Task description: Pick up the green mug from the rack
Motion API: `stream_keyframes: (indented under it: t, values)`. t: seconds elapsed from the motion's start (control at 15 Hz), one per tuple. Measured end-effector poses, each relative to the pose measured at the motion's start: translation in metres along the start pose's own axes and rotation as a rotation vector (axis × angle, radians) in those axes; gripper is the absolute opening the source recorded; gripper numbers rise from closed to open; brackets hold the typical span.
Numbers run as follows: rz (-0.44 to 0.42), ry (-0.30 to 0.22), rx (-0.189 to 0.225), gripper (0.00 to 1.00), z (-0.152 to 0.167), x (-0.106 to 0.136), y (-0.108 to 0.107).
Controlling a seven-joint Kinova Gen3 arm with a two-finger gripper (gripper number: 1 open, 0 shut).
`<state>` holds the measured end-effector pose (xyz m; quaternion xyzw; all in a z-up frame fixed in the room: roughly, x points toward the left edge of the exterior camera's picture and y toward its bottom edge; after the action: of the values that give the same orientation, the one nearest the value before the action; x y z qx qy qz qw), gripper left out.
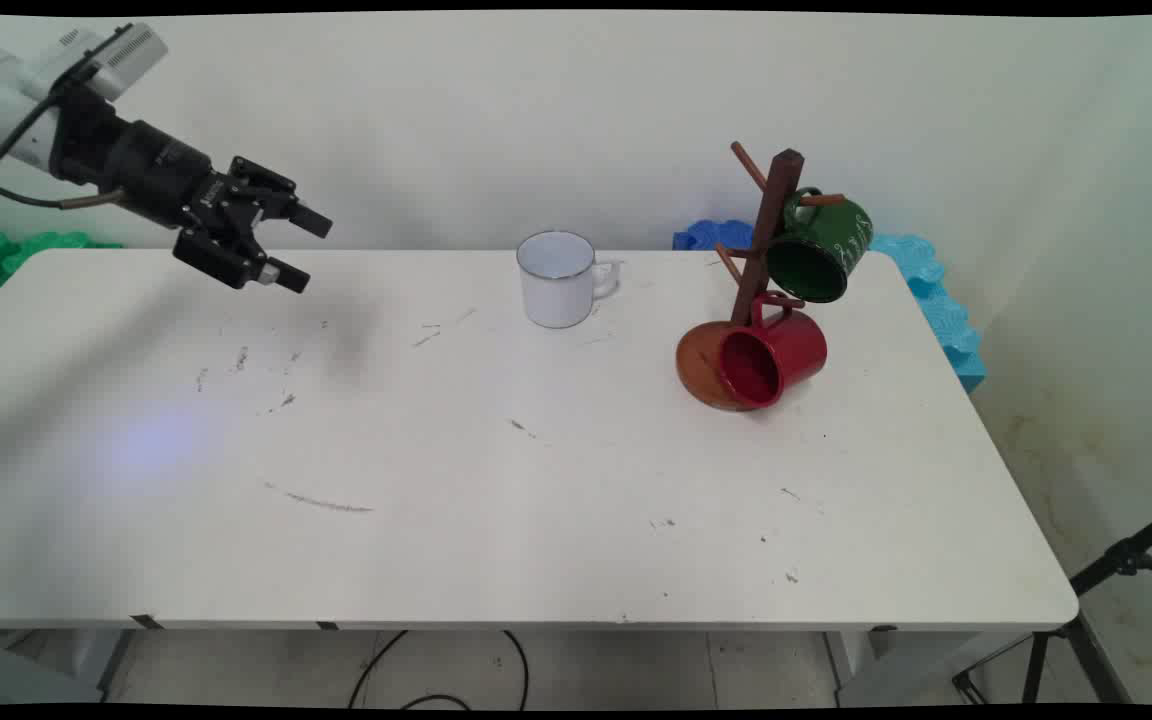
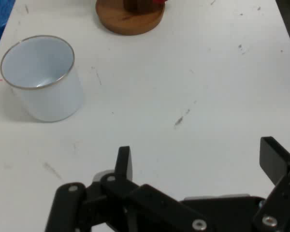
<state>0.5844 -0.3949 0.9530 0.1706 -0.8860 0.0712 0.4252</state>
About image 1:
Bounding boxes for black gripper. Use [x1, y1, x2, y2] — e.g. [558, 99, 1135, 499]
[49, 85, 334, 294]

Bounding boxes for green enamel mug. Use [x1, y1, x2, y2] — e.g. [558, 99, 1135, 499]
[765, 187, 875, 304]

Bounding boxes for white enamel mug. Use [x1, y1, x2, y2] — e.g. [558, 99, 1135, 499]
[516, 231, 622, 330]

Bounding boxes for dark blue foam mat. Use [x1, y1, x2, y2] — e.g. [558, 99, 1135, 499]
[673, 219, 755, 252]

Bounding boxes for white table leg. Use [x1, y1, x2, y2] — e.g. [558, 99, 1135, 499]
[64, 629, 134, 693]

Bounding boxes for brown wooden mug tree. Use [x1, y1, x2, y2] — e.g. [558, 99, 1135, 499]
[675, 141, 845, 413]

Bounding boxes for red enamel mug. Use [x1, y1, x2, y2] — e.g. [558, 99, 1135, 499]
[717, 295, 829, 409]

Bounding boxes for light blue foam mat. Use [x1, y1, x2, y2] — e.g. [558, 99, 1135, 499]
[870, 233, 987, 394]

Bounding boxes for black tripod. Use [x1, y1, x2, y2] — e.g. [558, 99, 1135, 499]
[953, 500, 1152, 706]

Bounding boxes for wrist camera box with bracket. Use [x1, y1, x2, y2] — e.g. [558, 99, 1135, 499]
[54, 22, 169, 102]

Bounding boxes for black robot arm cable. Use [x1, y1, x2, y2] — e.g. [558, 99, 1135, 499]
[0, 95, 127, 211]

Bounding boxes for black floor cable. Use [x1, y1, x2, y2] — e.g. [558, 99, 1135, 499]
[348, 630, 530, 711]

